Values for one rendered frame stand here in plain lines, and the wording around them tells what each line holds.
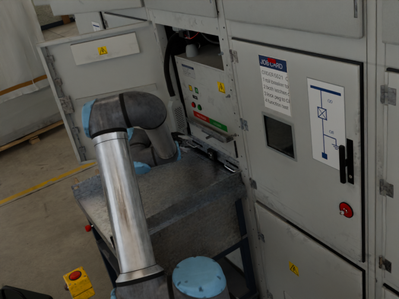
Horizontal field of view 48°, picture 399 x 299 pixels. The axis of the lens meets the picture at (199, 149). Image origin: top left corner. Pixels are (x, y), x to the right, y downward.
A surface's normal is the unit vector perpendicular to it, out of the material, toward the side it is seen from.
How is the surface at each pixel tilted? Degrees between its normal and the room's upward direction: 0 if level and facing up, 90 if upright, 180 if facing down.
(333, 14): 90
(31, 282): 0
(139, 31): 90
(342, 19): 90
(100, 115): 53
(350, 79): 90
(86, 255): 0
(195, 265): 4
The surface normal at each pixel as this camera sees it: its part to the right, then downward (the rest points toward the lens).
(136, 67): 0.07, 0.46
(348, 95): -0.83, 0.39
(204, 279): -0.12, -0.88
